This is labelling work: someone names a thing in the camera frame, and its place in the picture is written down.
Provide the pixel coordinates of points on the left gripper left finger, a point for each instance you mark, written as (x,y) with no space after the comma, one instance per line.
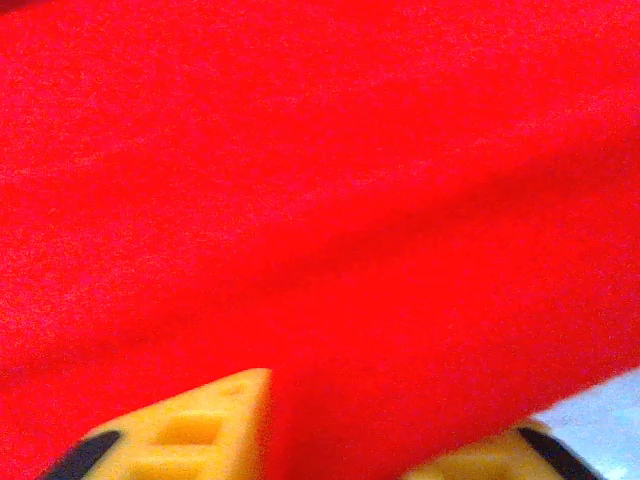
(200,440)

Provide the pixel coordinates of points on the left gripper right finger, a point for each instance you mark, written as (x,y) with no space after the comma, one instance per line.
(500,460)

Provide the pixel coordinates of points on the red t-shirt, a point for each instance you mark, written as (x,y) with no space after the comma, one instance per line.
(300,200)

